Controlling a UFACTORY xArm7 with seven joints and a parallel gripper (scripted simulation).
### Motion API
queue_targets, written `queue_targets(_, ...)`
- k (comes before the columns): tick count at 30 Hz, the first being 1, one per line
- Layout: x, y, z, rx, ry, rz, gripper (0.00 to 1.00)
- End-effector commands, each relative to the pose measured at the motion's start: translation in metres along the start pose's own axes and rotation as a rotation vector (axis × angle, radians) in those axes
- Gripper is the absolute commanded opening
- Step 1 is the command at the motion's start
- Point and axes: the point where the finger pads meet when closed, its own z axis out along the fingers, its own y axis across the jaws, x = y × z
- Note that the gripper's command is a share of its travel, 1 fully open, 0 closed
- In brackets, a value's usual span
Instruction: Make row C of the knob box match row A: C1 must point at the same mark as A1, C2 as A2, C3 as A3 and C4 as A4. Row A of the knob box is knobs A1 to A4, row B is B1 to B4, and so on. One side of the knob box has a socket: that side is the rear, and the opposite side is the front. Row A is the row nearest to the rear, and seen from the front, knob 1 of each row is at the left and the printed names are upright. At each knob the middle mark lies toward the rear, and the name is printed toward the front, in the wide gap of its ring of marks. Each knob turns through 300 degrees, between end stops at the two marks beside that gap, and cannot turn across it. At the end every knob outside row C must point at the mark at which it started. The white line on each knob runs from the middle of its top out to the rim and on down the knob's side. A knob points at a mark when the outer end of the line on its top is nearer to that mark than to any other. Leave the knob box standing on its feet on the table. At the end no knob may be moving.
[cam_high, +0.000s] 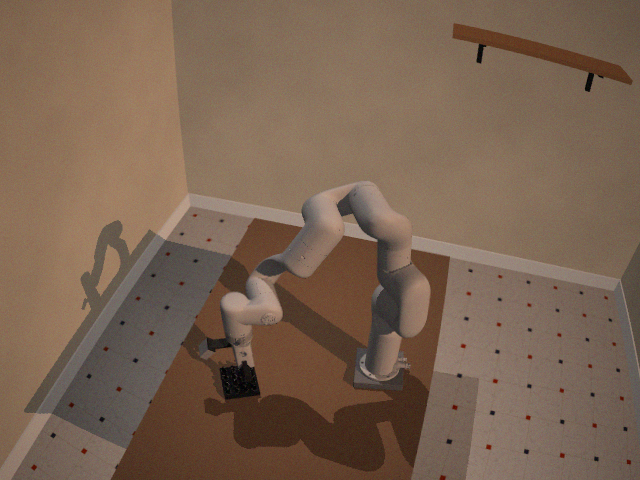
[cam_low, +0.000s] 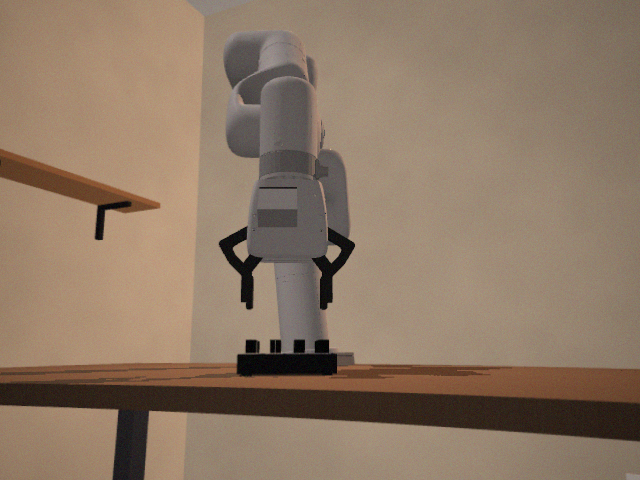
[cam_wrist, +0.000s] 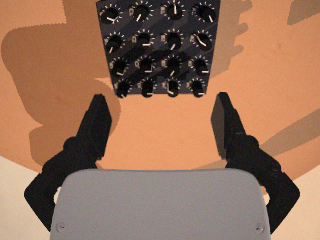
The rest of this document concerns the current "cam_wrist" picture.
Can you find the black knob box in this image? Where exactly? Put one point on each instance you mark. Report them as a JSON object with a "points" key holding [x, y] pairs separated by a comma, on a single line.
{"points": [[161, 35]]}

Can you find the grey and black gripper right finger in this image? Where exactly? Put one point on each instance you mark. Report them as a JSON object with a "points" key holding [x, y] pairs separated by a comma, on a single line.
{"points": [[232, 142]]}

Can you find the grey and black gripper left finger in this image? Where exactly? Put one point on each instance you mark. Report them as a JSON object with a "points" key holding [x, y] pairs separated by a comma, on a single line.
{"points": [[77, 154]]}

